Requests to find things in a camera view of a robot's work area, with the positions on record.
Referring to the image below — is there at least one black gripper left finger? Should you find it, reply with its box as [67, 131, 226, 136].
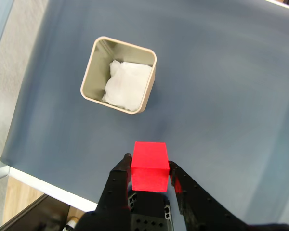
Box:
[76, 153, 133, 231]

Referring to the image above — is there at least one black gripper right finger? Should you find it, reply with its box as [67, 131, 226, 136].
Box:
[168, 160, 289, 231]

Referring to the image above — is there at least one red cube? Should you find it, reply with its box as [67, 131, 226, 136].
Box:
[131, 141, 170, 193]

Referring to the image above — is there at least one beige square box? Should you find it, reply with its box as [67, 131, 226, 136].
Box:
[79, 36, 158, 115]

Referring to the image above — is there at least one blue-grey table mat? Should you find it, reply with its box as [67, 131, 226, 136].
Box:
[0, 0, 289, 231]

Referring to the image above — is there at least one white crumpled tissue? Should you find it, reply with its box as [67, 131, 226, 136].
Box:
[102, 60, 153, 112]

